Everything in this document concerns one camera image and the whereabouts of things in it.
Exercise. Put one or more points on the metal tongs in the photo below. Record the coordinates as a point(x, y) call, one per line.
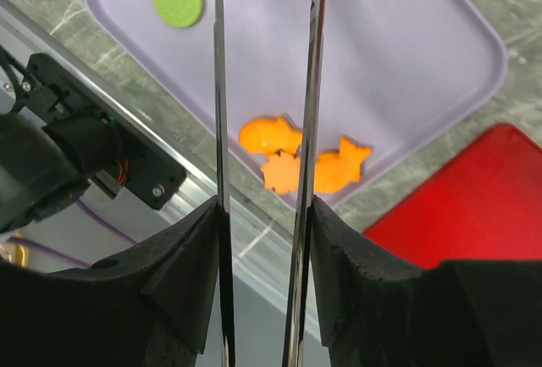
point(300, 254)

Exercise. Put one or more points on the orange leaf cookie bottom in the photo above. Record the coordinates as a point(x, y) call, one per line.
point(281, 172)

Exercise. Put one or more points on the red box lid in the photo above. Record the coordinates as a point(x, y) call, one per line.
point(483, 204)

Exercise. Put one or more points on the orange fish cookie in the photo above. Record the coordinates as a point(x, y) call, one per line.
point(269, 135)
point(334, 170)

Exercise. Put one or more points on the orange fish cookie bottom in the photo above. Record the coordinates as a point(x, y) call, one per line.
point(269, 135)

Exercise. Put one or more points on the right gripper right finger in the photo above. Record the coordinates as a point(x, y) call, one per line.
point(375, 309)

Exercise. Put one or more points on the orange fish cookie right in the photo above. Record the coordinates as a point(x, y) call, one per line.
point(334, 170)

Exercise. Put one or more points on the lavender plastic tray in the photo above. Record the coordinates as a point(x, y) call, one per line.
point(396, 73)

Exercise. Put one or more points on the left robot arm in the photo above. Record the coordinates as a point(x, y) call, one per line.
point(44, 170)

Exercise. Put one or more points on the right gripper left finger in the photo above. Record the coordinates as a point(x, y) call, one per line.
point(149, 305)

